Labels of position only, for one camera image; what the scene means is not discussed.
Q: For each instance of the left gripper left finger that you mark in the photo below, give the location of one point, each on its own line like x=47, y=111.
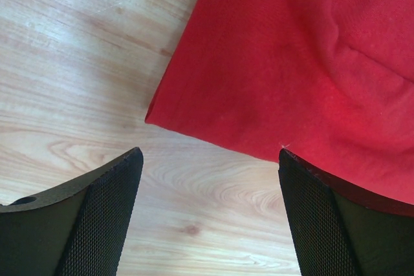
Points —
x=76, y=228

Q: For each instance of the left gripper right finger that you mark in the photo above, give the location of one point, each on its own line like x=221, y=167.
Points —
x=339, y=228

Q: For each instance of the red t shirt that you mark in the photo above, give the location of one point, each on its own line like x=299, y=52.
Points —
x=329, y=80

